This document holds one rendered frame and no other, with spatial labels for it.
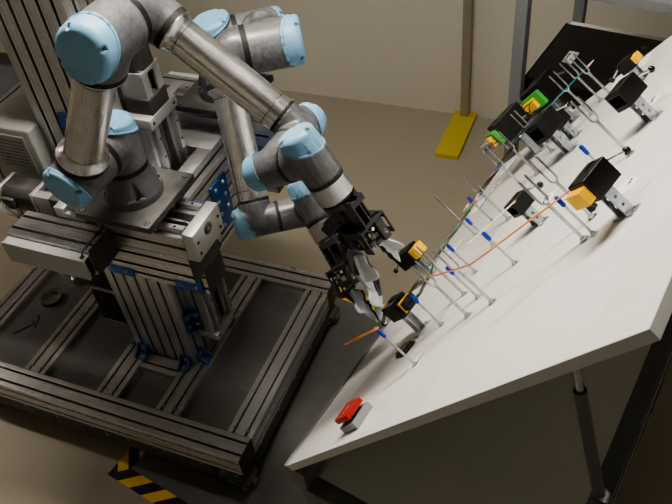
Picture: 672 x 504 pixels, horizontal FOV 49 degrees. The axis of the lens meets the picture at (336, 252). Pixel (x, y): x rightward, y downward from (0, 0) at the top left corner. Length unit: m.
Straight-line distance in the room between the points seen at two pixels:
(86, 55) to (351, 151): 2.61
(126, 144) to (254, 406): 1.12
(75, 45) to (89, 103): 0.15
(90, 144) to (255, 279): 1.46
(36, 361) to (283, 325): 0.93
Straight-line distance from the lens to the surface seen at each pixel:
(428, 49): 3.99
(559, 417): 1.85
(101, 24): 1.43
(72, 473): 2.93
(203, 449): 2.54
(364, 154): 3.88
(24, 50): 2.09
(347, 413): 1.43
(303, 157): 1.33
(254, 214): 1.73
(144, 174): 1.89
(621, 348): 0.90
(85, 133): 1.62
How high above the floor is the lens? 2.32
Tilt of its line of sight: 44 degrees down
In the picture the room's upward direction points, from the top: 7 degrees counter-clockwise
